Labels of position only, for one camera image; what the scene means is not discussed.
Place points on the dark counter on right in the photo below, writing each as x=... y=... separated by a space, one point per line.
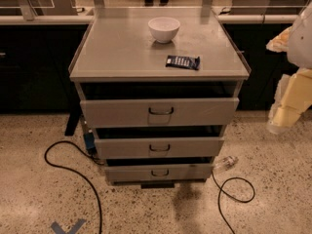
x=267 y=68

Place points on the grey drawer cabinet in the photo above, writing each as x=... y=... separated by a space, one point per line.
x=120 y=59

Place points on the blue tape cross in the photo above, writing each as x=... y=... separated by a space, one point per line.
x=72 y=229

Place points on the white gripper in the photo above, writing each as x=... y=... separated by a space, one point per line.
x=301 y=46

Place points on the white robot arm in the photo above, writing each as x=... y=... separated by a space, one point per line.
x=300 y=41

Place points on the white bowl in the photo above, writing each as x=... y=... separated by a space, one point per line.
x=164 y=29

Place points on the dark counter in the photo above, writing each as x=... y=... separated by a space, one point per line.
x=267 y=68
x=34 y=66

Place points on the dark blue snack packet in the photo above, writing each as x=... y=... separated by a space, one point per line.
x=183 y=62

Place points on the dark counter on left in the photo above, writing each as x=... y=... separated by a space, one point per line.
x=34 y=66

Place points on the blue power adapter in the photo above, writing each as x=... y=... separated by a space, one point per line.
x=90 y=143

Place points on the grey drawer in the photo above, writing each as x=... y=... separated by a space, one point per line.
x=172 y=147
x=159 y=112
x=158 y=172

